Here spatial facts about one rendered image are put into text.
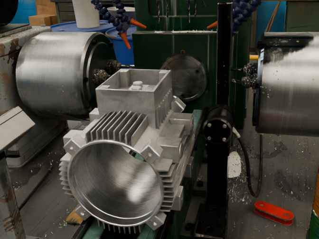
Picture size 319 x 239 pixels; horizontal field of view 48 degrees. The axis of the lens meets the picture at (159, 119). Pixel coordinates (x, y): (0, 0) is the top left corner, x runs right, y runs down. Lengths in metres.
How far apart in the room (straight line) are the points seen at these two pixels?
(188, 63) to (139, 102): 0.48
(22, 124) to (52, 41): 0.34
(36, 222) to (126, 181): 0.28
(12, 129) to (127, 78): 0.23
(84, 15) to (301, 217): 2.46
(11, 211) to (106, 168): 0.20
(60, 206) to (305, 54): 0.66
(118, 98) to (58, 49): 0.41
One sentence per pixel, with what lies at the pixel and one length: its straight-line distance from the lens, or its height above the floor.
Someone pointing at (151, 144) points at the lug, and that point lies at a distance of 0.51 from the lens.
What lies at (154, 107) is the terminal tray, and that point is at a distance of 0.57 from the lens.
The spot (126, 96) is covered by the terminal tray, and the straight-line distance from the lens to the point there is 0.58.
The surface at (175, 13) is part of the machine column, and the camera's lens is 1.15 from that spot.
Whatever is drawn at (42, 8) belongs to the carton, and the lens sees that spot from 7.25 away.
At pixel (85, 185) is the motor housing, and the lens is 0.63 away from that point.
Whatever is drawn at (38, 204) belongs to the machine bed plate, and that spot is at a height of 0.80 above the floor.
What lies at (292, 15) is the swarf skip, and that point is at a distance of 4.98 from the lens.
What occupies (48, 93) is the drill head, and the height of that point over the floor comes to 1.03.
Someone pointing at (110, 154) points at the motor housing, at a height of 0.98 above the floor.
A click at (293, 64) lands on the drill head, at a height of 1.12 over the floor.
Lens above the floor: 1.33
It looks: 24 degrees down
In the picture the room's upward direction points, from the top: 3 degrees counter-clockwise
